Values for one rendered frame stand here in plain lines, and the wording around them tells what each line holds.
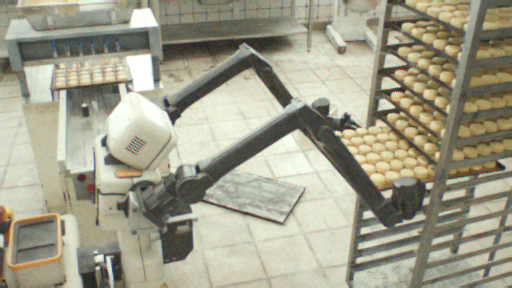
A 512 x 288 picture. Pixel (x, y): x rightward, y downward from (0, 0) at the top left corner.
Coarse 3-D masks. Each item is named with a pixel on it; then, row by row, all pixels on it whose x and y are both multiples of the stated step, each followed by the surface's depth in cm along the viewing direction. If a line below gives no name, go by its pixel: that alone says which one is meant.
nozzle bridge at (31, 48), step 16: (144, 16) 273; (16, 32) 250; (32, 32) 250; (48, 32) 250; (64, 32) 250; (80, 32) 250; (96, 32) 252; (112, 32) 254; (128, 32) 265; (144, 32) 267; (16, 48) 244; (32, 48) 255; (48, 48) 257; (64, 48) 259; (96, 48) 264; (112, 48) 267; (128, 48) 269; (144, 48) 269; (160, 48) 266; (16, 64) 248; (32, 64) 254; (48, 64) 256
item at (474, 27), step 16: (480, 0) 139; (480, 16) 142; (480, 32) 145; (464, 48) 148; (464, 64) 149; (464, 80) 151; (464, 96) 155; (448, 128) 161; (448, 144) 162; (448, 160) 166; (432, 192) 174; (432, 208) 176; (432, 224) 179; (432, 240) 184; (416, 272) 192
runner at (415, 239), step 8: (440, 232) 255; (448, 232) 256; (456, 232) 256; (400, 240) 248; (408, 240) 250; (416, 240) 251; (360, 248) 242; (368, 248) 243; (376, 248) 245; (384, 248) 246; (392, 248) 246; (360, 256) 241
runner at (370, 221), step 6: (450, 198) 245; (456, 198) 247; (462, 198) 248; (468, 198) 250; (426, 204) 242; (444, 204) 246; (420, 210) 242; (372, 216) 233; (360, 222) 233; (366, 222) 234; (372, 222) 234; (378, 222) 234
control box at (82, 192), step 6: (78, 168) 208; (84, 168) 209; (90, 168) 209; (72, 174) 206; (78, 174) 207; (84, 174) 207; (90, 174) 208; (72, 180) 207; (78, 180) 208; (90, 180) 210; (78, 186) 209; (84, 186) 210; (78, 192) 211; (84, 192) 211; (90, 192) 212; (78, 198) 212; (84, 198) 213; (90, 198) 214
